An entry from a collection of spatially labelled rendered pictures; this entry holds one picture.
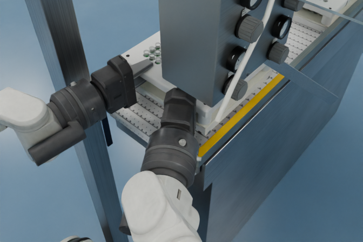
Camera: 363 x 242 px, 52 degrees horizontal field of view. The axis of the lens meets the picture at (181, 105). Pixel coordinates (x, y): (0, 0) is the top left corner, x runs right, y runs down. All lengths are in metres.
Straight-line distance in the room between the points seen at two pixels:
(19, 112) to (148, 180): 0.26
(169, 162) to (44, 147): 0.22
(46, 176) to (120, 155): 0.37
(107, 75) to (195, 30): 0.27
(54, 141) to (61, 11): 0.23
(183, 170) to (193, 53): 0.18
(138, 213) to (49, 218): 1.32
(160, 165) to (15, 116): 0.26
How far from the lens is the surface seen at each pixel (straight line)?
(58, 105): 0.70
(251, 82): 0.82
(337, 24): 1.13
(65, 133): 0.68
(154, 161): 0.58
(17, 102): 0.70
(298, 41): 1.09
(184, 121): 0.63
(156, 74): 0.76
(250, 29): 0.50
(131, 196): 0.55
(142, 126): 0.83
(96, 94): 0.70
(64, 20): 0.72
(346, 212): 1.90
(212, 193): 1.07
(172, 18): 0.52
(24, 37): 2.86
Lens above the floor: 1.54
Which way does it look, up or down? 46 degrees down
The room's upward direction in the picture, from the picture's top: straight up
